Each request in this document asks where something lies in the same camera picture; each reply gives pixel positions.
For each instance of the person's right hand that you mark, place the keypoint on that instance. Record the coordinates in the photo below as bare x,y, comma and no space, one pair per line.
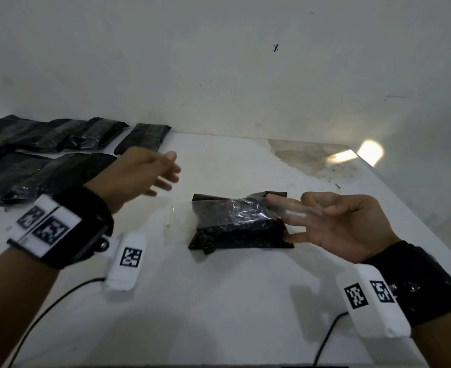
348,229

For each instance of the person's left hand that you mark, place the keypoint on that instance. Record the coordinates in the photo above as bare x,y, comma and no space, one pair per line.
129,176

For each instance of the black packet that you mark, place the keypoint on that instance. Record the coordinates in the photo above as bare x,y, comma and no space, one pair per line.
98,132
72,172
144,136

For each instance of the crinkled black plastic bag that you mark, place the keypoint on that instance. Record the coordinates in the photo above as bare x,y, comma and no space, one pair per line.
45,136

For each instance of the clear tape strip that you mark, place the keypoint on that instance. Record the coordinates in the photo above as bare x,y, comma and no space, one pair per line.
248,212

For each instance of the row of black plastic packets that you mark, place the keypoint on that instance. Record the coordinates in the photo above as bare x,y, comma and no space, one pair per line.
225,237

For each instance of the glossy black plastic bag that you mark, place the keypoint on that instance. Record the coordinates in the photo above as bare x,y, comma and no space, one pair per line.
10,176

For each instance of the person's left forearm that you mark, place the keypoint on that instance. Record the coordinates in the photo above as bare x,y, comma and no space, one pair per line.
14,306

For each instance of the black left wristband with markers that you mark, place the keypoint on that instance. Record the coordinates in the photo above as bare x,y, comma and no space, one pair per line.
91,214

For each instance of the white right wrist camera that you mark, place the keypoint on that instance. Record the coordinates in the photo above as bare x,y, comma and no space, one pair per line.
379,321

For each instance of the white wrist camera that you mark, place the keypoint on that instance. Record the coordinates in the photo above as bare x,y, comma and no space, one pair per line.
379,321
125,275

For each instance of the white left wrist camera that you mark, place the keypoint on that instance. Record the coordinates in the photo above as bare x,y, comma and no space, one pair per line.
125,275

